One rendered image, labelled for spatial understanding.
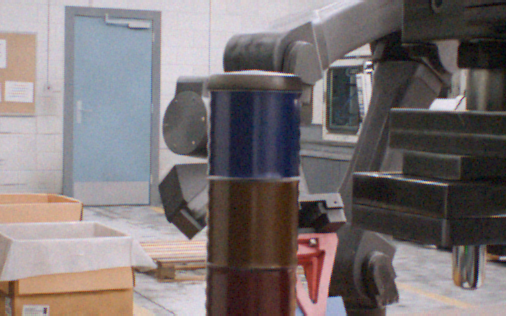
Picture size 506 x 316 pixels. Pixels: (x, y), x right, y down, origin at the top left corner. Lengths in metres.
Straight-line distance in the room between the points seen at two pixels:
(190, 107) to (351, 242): 0.25
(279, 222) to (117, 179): 11.46
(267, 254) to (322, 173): 10.10
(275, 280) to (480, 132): 0.25
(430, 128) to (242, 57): 0.34
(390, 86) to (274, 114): 0.74
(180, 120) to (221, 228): 0.51
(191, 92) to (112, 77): 10.90
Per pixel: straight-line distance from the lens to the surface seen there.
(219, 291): 0.42
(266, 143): 0.41
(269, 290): 0.41
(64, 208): 4.77
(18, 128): 11.60
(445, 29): 0.66
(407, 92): 1.14
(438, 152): 0.67
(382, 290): 1.08
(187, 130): 0.91
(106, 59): 11.80
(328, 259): 0.93
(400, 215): 0.64
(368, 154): 1.11
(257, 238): 0.41
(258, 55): 0.96
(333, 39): 1.03
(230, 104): 0.41
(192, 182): 0.90
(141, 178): 11.95
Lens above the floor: 1.18
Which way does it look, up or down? 3 degrees down
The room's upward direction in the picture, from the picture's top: 1 degrees clockwise
